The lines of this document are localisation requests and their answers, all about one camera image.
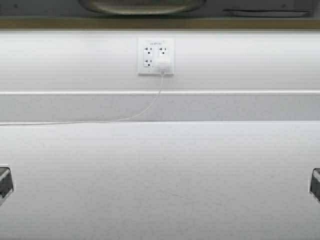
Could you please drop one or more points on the left metal robot base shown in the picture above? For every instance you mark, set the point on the left metal robot base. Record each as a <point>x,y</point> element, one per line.
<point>6,183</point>

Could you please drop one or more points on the right metal robot base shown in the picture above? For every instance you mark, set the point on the right metal robot base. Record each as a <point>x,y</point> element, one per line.
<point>314,187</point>

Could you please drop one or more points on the flat tray in cabinet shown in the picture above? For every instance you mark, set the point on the flat tray in cabinet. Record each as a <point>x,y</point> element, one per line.
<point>268,13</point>

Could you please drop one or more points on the white wall outlet plate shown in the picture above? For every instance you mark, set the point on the white wall outlet plate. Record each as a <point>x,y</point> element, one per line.
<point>148,49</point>

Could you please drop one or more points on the dark grey cooking pot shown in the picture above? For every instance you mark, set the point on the dark grey cooking pot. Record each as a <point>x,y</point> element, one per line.
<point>141,7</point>

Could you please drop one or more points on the white charger plug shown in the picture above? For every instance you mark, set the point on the white charger plug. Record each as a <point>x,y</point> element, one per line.
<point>162,64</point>

